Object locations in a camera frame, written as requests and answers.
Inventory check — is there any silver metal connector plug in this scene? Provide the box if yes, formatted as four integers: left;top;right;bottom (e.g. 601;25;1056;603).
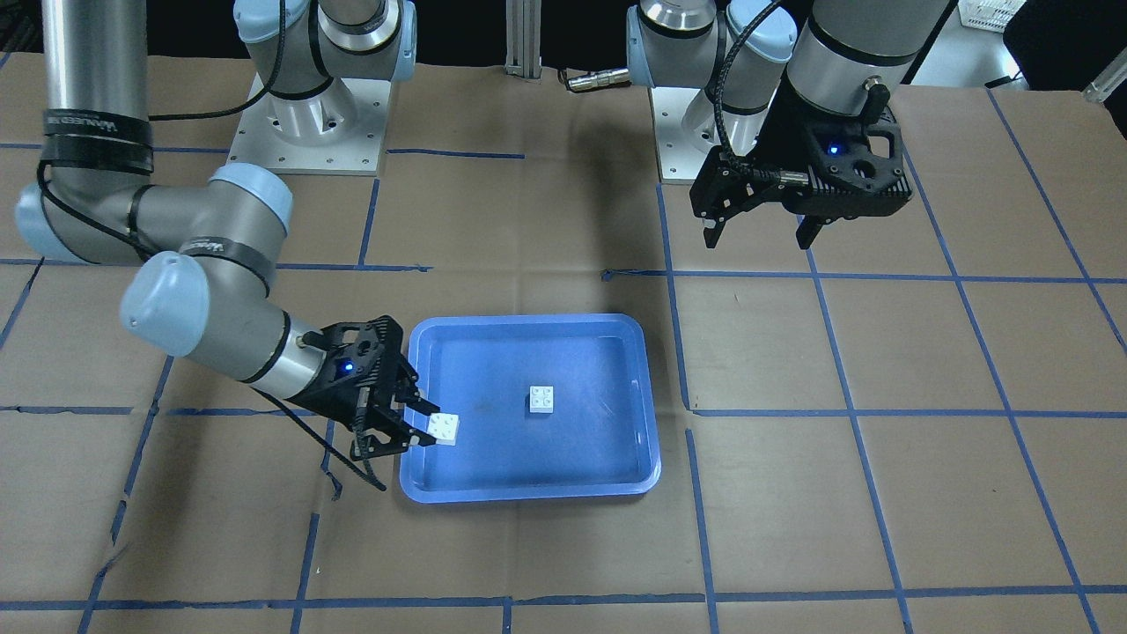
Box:
560;68;631;93

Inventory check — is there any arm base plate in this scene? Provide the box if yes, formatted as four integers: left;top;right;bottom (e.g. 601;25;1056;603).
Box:
649;87;719;185
228;77;394;177

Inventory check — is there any brown paper table cover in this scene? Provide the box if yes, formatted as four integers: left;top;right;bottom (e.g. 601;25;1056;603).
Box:
1;54;1126;633

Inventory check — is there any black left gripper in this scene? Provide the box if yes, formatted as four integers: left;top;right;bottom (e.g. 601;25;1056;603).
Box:
689;84;913;250

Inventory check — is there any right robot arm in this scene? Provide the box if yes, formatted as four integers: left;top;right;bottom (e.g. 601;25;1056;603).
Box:
14;1;438;464

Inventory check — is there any blue plastic tray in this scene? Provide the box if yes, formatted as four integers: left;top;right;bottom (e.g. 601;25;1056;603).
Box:
399;313;663;503

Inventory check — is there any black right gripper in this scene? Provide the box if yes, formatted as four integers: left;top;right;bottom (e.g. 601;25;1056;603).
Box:
295;314;440;461

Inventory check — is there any aluminium frame post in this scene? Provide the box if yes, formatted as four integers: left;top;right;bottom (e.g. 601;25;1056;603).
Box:
504;0;543;81

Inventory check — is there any white block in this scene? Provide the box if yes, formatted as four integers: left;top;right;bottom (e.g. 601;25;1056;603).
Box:
527;385;554;416
427;412;461;446

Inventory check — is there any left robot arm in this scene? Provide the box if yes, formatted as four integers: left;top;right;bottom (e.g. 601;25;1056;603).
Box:
625;1;946;249

